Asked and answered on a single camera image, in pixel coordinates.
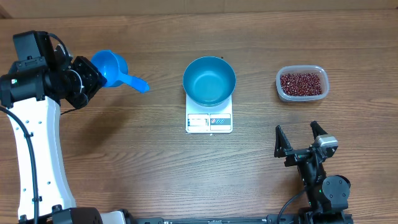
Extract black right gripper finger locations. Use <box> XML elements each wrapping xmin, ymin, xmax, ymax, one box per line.
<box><xmin>274</xmin><ymin>125</ymin><xmax>292</xmax><ymax>157</ymax></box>
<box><xmin>310</xmin><ymin>121</ymin><xmax>327</xmax><ymax>139</ymax></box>

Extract blue plastic measuring scoop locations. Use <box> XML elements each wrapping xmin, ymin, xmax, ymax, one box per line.
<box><xmin>91</xmin><ymin>50</ymin><xmax>150</xmax><ymax>93</ymax></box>

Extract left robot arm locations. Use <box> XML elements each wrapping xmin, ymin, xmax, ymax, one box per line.
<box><xmin>1</xmin><ymin>30</ymin><xmax>134</xmax><ymax>223</ymax></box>

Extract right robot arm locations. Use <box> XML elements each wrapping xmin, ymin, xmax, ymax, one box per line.
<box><xmin>274</xmin><ymin>121</ymin><xmax>353</xmax><ymax>224</ymax></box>

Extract white digital kitchen scale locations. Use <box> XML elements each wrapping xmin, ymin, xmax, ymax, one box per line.
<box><xmin>185</xmin><ymin>96</ymin><xmax>233</xmax><ymax>134</ymax></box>

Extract teal blue bowl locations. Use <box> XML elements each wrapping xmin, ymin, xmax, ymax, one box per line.
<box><xmin>182</xmin><ymin>56</ymin><xmax>237</xmax><ymax>107</ymax></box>

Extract red adzuki beans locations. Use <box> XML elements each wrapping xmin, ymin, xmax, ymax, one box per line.
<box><xmin>280</xmin><ymin>73</ymin><xmax>323</xmax><ymax>96</ymax></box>

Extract clear plastic container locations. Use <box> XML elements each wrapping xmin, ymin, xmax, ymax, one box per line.
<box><xmin>275</xmin><ymin>65</ymin><xmax>330</xmax><ymax>102</ymax></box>

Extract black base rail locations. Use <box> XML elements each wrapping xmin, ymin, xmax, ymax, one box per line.
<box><xmin>133</xmin><ymin>213</ymin><xmax>354</xmax><ymax>224</ymax></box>

